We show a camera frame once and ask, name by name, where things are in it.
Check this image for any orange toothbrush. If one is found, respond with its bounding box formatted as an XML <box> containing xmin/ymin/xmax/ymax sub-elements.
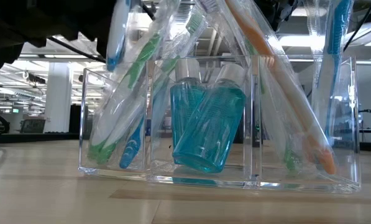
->
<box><xmin>224</xmin><ymin>0</ymin><xmax>337</xmax><ymax>175</ymax></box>

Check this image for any white ceiling light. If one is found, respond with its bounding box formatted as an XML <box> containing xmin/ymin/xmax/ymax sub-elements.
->
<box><xmin>278</xmin><ymin>18</ymin><xmax>371</xmax><ymax>47</ymax></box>

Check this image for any white pillar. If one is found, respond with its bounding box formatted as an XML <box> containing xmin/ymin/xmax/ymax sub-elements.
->
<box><xmin>44</xmin><ymin>62</ymin><xmax>73</xmax><ymax>134</ymax></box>

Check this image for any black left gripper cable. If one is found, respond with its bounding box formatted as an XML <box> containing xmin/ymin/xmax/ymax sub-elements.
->
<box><xmin>47</xmin><ymin>36</ymin><xmax>107</xmax><ymax>62</ymax></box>

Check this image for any clear acrylic organizer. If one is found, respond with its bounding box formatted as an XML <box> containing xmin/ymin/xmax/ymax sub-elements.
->
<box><xmin>78</xmin><ymin>55</ymin><xmax>362</xmax><ymax>194</ymax></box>

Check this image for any teal toothpaste tube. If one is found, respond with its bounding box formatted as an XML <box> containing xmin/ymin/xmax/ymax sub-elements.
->
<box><xmin>172</xmin><ymin>63</ymin><xmax>247</xmax><ymax>174</ymax></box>

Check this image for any black cabinet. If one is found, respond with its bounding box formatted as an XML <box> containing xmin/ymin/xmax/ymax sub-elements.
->
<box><xmin>68</xmin><ymin>104</ymin><xmax>82</xmax><ymax>134</ymax></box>

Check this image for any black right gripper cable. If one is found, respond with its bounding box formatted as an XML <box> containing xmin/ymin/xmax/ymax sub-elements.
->
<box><xmin>342</xmin><ymin>0</ymin><xmax>371</xmax><ymax>53</ymax></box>

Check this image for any dark computer monitor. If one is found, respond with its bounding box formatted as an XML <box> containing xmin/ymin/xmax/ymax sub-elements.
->
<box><xmin>19</xmin><ymin>118</ymin><xmax>47</xmax><ymax>134</ymax></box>

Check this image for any teal mouthwash bottle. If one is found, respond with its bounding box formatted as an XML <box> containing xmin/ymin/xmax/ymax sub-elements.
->
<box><xmin>169</xmin><ymin>58</ymin><xmax>207</xmax><ymax>165</ymax></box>

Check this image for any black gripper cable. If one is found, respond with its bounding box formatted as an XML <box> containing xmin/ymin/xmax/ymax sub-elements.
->
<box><xmin>342</xmin><ymin>0</ymin><xmax>371</xmax><ymax>53</ymax></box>
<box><xmin>47</xmin><ymin>36</ymin><xmax>107</xmax><ymax>62</ymax></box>

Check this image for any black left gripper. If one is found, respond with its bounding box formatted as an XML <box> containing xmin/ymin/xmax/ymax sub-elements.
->
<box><xmin>45</xmin><ymin>0</ymin><xmax>117</xmax><ymax>60</ymax></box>

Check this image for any black ceiling device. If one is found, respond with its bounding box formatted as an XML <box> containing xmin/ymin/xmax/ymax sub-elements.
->
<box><xmin>26</xmin><ymin>73</ymin><xmax>46</xmax><ymax>85</ymax></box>

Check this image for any blue toothbrush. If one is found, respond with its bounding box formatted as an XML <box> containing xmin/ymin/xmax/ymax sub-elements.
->
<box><xmin>309</xmin><ymin>0</ymin><xmax>355</xmax><ymax>147</ymax></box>
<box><xmin>105</xmin><ymin>0</ymin><xmax>133</xmax><ymax>72</ymax></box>
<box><xmin>119</xmin><ymin>113</ymin><xmax>146</xmax><ymax>170</ymax></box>

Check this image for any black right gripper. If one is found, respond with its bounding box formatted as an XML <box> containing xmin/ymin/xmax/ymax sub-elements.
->
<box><xmin>255</xmin><ymin>0</ymin><xmax>298</xmax><ymax>32</ymax></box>

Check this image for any green toothbrush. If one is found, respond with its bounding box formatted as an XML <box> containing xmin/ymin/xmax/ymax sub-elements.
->
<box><xmin>244</xmin><ymin>37</ymin><xmax>301</xmax><ymax>174</ymax></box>
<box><xmin>87</xmin><ymin>0</ymin><xmax>181</xmax><ymax>165</ymax></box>
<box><xmin>98</xmin><ymin>9</ymin><xmax>209</xmax><ymax>165</ymax></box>

